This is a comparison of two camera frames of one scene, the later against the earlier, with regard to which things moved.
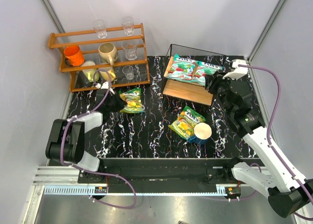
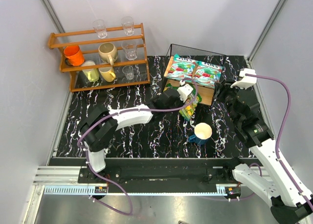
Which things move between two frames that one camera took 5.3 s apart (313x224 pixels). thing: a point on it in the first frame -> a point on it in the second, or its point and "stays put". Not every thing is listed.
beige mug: x=107 y=53 stays put
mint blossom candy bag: x=182 y=69 stays put
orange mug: x=74 y=56 stays put
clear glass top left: x=99 y=26 stays put
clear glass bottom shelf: x=128 y=70 stays put
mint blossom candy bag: x=205 y=69 stays put
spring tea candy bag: x=185 y=123 -> x=188 y=113
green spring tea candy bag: x=133 y=97 -> x=169 y=86
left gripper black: x=114 y=104 -> x=179 y=100
